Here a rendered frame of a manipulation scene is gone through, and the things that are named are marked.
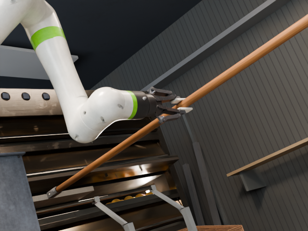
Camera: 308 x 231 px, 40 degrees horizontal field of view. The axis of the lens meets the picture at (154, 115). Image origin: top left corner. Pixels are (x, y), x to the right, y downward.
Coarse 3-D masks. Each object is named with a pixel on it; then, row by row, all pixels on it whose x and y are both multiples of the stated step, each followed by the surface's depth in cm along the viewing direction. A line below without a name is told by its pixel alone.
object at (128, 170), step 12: (96, 168) 294; (108, 168) 300; (120, 168) 308; (132, 168) 321; (144, 168) 334; (156, 168) 348; (36, 180) 260; (48, 180) 268; (60, 180) 277; (84, 180) 297; (96, 180) 309; (36, 192) 278
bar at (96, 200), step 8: (120, 192) 268; (128, 192) 272; (136, 192) 278; (152, 192) 288; (160, 192) 285; (80, 200) 247; (88, 200) 250; (96, 200) 253; (168, 200) 278; (40, 208) 229; (48, 208) 231; (56, 208) 235; (64, 208) 239; (104, 208) 248; (184, 208) 267; (112, 216) 243; (184, 216) 267; (128, 224) 233; (192, 224) 265
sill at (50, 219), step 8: (168, 192) 349; (176, 192) 355; (128, 200) 319; (136, 200) 323; (144, 200) 329; (88, 208) 293; (96, 208) 297; (112, 208) 306; (56, 216) 275; (64, 216) 278; (72, 216) 282; (40, 224) 265
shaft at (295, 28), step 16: (304, 16) 120; (288, 32) 123; (272, 48) 127; (240, 64) 134; (224, 80) 139; (192, 96) 148; (144, 128) 165; (128, 144) 173; (96, 160) 188; (80, 176) 197
